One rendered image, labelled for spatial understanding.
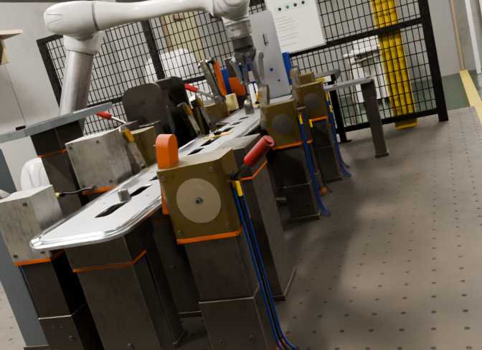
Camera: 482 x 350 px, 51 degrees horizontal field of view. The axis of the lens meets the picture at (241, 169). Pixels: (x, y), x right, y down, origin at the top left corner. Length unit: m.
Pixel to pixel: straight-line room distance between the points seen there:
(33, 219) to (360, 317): 0.60
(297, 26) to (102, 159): 1.41
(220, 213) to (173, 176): 0.09
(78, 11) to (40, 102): 3.74
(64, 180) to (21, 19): 4.46
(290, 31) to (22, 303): 1.64
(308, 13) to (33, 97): 3.69
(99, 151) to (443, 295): 0.75
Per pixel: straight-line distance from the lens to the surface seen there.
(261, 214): 1.00
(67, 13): 1.86
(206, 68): 1.87
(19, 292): 1.20
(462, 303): 0.96
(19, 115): 5.32
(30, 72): 5.57
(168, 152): 0.79
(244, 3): 1.63
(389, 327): 0.92
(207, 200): 0.76
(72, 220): 0.92
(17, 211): 0.97
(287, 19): 2.35
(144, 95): 1.49
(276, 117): 1.39
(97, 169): 1.16
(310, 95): 1.72
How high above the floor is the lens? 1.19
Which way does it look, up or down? 12 degrees down
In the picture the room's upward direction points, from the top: 15 degrees counter-clockwise
